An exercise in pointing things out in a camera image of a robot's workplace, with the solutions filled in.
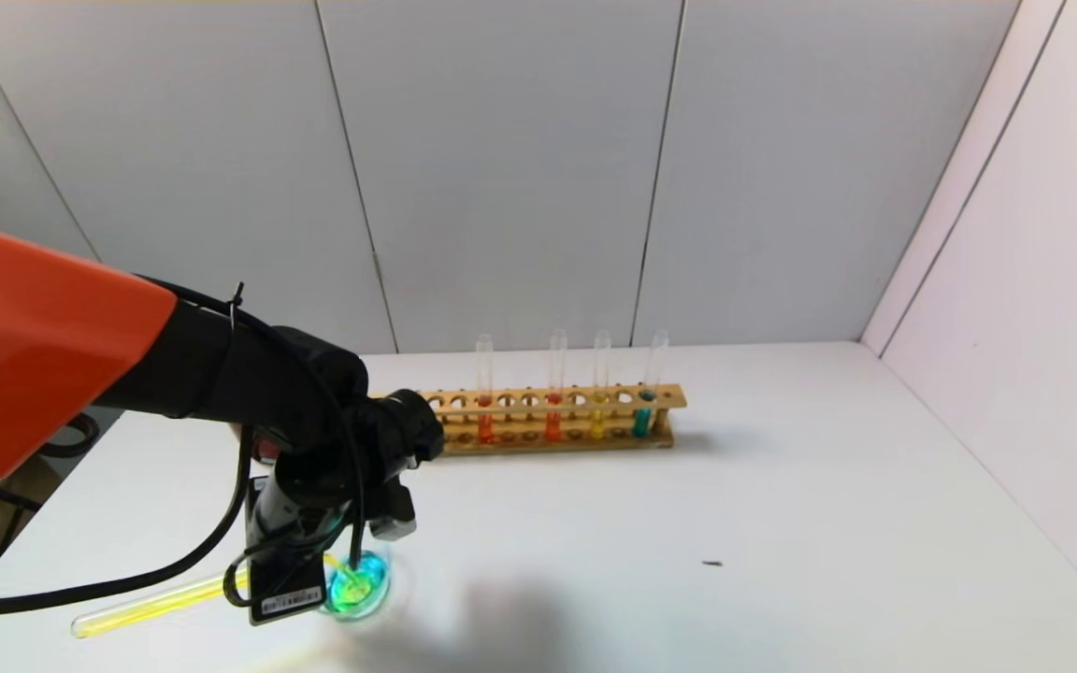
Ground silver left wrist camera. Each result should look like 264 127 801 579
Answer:
366 484 419 542

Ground thick black cable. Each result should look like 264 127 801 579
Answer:
0 425 255 618

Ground blue pigment glass test tube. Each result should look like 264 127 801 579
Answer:
631 329 669 438

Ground wooden test tube rack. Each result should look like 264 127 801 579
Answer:
417 383 688 457

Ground yellow pigment glass test tube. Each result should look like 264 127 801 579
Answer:
589 329 611 440
71 556 352 640

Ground glass beaker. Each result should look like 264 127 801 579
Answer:
323 550 395 620

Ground orange pigment glass test tube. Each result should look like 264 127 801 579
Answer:
476 334 495 444
544 329 567 442

